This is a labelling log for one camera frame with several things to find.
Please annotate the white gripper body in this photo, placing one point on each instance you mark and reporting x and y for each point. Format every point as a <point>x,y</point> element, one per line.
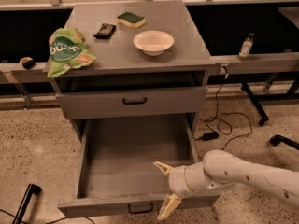
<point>177,180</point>

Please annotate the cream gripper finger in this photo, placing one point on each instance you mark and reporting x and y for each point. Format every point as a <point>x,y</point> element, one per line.
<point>164,168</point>
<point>170,203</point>

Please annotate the grey drawer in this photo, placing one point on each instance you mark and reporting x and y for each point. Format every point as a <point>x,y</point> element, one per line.
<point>113,104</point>
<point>115,172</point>

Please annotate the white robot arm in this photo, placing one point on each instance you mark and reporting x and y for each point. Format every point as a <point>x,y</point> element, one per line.
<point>220,170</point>

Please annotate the grey drawer cabinet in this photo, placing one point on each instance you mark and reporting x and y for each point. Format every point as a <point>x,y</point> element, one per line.
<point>171,17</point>

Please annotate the black power adapter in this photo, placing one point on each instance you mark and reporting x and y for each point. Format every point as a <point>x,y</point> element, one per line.
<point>210,136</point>

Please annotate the black chair leg right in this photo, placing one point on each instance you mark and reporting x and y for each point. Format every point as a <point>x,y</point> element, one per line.
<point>276,139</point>

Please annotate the black table leg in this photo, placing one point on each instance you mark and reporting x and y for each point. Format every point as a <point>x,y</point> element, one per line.
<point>264,118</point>

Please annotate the white bowl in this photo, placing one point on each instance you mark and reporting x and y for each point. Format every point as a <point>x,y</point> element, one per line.
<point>153,43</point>

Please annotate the black stand leg left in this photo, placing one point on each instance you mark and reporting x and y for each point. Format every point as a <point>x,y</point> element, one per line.
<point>31,190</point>

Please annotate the small clear bottle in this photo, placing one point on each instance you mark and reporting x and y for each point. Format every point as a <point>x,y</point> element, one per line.
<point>246,47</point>

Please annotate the black snack packet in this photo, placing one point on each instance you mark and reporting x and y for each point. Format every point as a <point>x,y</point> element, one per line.
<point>106,31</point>

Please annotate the green yellow sponge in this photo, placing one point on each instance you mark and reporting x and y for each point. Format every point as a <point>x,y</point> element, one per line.
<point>131,20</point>

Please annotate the green chip bag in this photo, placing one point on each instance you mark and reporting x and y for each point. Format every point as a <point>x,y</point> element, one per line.
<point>68,51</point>

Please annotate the black yellow tape measure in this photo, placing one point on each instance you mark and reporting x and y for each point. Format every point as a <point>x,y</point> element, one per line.
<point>27,62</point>

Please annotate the grey side rail shelf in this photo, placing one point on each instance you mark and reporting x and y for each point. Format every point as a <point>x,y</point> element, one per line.
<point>257,63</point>

